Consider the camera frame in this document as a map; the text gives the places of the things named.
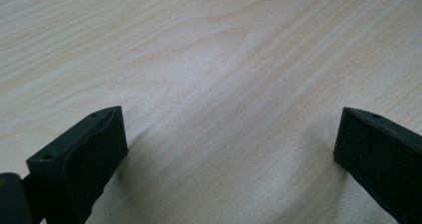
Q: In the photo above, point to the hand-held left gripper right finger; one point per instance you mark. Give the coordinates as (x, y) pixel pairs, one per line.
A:
(381, 157)

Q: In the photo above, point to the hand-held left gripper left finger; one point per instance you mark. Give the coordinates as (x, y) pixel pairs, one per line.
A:
(83, 161)

